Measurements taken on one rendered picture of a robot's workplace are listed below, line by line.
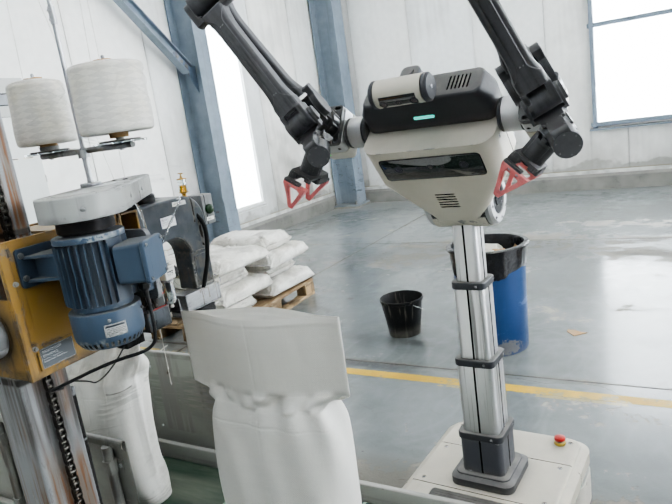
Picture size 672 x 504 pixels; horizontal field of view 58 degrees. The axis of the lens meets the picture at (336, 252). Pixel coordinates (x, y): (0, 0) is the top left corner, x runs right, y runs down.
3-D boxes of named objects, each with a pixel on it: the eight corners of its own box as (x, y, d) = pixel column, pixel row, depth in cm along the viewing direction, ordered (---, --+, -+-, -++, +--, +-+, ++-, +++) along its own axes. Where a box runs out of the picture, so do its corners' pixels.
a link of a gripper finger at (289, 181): (275, 203, 159) (285, 172, 155) (289, 197, 165) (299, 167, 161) (296, 215, 157) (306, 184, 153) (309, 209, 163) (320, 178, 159)
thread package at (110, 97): (172, 129, 141) (157, 53, 137) (114, 136, 127) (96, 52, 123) (123, 137, 149) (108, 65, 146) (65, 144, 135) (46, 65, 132)
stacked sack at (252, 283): (276, 286, 486) (273, 268, 483) (226, 314, 431) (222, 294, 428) (234, 285, 507) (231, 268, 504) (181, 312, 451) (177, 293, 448)
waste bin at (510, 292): (544, 331, 383) (537, 231, 369) (525, 364, 340) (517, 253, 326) (470, 327, 407) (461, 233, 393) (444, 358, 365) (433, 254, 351)
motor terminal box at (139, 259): (172, 281, 136) (162, 231, 134) (155, 295, 126) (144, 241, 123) (137, 285, 137) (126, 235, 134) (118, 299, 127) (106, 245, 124)
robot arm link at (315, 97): (222, -25, 157) (195, 1, 160) (207, -27, 145) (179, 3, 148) (332, 109, 168) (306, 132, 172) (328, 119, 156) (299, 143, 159)
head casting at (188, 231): (216, 281, 183) (198, 184, 176) (156, 308, 162) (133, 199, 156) (147, 280, 198) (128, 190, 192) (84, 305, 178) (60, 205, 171)
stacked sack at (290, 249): (313, 252, 535) (310, 236, 531) (268, 274, 478) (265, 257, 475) (273, 253, 557) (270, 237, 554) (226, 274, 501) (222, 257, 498)
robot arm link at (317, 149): (310, 103, 153) (285, 124, 155) (308, 116, 143) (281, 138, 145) (340, 138, 157) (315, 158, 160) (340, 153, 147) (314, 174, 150)
